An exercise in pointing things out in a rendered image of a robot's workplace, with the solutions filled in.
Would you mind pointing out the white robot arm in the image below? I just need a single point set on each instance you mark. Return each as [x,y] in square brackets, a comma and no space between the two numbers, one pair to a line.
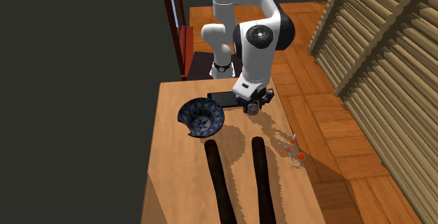
[255,62]

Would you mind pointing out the dark robot stand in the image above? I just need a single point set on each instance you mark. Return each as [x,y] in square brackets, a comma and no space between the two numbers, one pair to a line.
[200,66]

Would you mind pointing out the red wooden door frame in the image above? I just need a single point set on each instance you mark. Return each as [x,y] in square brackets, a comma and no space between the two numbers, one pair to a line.
[178,28]

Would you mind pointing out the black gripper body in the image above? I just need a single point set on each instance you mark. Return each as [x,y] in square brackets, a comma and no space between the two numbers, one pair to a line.
[259,100]

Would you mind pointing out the blue and white patterned bowl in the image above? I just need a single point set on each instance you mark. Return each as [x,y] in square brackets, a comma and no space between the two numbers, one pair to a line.
[200,118]

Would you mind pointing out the black phone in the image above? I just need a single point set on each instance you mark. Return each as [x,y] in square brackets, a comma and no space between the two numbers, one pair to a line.
[222,99]

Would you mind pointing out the long dark brown stick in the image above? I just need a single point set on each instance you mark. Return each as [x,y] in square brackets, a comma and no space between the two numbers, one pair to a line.
[219,182]
[262,182]

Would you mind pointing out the wooden table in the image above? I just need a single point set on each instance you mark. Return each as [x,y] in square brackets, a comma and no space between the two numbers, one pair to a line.
[178,172]

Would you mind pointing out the wooden slatted structure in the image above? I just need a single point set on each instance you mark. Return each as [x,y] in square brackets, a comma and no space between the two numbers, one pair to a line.
[386,62]

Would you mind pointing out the clear glass item orange caps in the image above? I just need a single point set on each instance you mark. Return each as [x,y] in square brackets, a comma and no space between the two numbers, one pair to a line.
[293,154]

